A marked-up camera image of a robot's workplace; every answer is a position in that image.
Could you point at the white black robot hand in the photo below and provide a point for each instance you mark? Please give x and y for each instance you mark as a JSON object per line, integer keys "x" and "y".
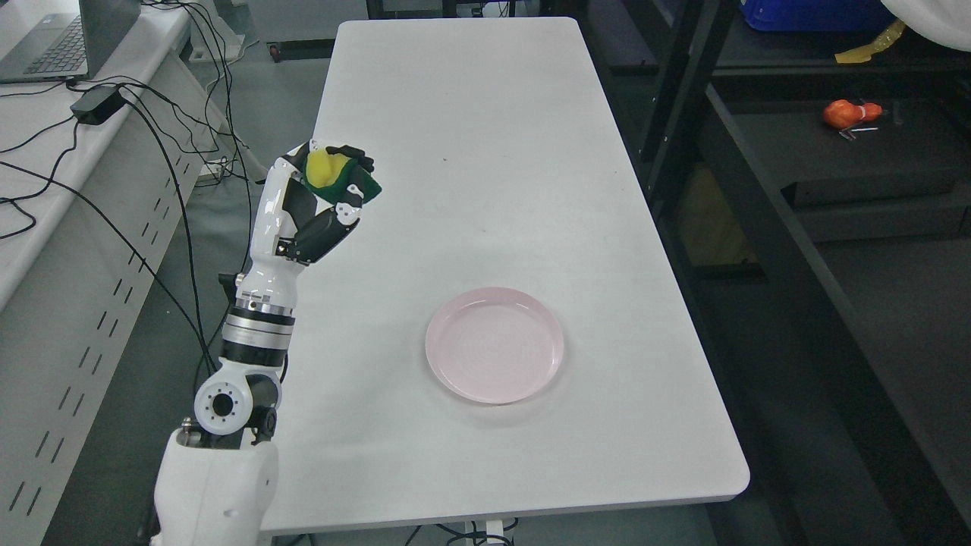
{"x": 293, "y": 229}

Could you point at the green yellow sponge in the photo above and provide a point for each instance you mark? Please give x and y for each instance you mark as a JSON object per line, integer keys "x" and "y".
{"x": 331, "y": 171}

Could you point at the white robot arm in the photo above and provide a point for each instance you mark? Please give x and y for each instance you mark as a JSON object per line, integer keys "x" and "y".
{"x": 219, "y": 473}

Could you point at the dark metal shelf rack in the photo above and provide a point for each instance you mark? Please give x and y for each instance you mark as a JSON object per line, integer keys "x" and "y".
{"x": 829, "y": 278}

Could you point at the orange toy on shelf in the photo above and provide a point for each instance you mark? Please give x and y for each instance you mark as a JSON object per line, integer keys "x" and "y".
{"x": 848, "y": 117}

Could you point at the white side desk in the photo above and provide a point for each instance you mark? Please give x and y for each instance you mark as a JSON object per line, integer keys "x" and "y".
{"x": 87, "y": 214}

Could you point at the black power adapter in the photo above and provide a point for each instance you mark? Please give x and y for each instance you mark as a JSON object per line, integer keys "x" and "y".
{"x": 97, "y": 105}

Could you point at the pink round plate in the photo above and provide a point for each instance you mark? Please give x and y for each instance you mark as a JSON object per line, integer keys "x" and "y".
{"x": 494, "y": 345}

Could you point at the grey laptop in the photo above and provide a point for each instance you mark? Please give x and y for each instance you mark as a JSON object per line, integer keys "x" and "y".
{"x": 66, "y": 45}

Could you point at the blue plastic bin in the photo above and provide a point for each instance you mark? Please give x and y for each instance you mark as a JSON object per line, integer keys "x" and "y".
{"x": 816, "y": 16}

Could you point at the yellow tape strip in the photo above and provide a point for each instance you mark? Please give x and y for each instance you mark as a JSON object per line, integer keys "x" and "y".
{"x": 864, "y": 53}

